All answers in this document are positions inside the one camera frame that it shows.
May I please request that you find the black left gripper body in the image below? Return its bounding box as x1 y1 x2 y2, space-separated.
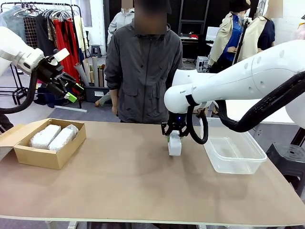
34 55 65 84

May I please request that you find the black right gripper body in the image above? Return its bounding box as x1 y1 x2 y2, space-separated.
167 114 187 128

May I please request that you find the unwrapped white clock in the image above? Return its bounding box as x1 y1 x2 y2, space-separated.
168 130 183 157

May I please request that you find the bubble-wrapped smooth white clock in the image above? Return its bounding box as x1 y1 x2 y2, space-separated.
47 124 80 151

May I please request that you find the bubble-wrapped clock with ridged face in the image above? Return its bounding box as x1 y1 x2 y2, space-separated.
29 124 62 150

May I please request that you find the person's right forearm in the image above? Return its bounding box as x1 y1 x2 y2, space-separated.
109 89 119 108

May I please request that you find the slanted grey fabric roll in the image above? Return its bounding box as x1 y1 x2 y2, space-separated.
73 62 90 87

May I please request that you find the red hanging dress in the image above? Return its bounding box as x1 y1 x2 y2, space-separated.
52 18 81 83

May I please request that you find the upright grey tube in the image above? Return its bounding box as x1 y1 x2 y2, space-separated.
91 55 99 87

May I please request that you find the dark storage bin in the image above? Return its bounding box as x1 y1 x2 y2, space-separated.
84 84 111 104

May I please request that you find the black hanging garment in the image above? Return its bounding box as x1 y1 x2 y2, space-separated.
35 14 58 57

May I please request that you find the mannequin leg in grey trousers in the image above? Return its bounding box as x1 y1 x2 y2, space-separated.
95 92 112 107

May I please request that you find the small grey step stool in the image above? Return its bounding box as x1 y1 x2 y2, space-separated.
90 44 102 58

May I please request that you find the checked hanging garment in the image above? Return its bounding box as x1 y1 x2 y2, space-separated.
23 15 39 50

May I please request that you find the cream hanging garment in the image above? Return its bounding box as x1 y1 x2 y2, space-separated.
72 15 87 53

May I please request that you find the black metal clothes rack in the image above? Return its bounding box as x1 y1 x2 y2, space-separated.
0 2 89 113

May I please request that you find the light blue hanging garment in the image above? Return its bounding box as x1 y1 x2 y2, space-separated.
0 5 27 45

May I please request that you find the person in grey jacket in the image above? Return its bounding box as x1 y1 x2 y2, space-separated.
104 0 184 125

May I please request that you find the white computer case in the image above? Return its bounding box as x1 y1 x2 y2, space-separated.
196 56 210 72

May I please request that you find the clear plastic container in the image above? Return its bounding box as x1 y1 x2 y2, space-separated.
202 117 268 175

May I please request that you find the bystander in dark clothing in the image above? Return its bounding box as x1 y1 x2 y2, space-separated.
0 114 14 133

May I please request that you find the open brown cardboard box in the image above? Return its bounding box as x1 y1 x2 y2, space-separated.
0 118 87 170

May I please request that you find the mannequin in grey hoodie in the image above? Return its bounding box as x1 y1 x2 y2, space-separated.
107 8 134 46

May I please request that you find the white table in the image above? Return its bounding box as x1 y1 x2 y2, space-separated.
224 99 297 125

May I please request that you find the mannequin in beige coat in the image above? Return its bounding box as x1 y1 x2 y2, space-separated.
207 0 249 73

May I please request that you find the black tripod pole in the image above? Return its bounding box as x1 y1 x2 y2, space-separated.
231 18 253 65

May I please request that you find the black plastic stool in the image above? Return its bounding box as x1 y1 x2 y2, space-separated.
265 143 305 191

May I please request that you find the mannequin in cream vest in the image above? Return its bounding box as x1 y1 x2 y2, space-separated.
243 7 277 60

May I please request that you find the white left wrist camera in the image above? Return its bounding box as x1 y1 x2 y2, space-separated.
52 48 71 62

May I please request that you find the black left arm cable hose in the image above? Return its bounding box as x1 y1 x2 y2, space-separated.
0 69 39 115

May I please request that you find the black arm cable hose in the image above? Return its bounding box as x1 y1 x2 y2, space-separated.
186 71 305 145
0 69 39 115

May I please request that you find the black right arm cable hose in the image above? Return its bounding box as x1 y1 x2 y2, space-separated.
186 71 305 145

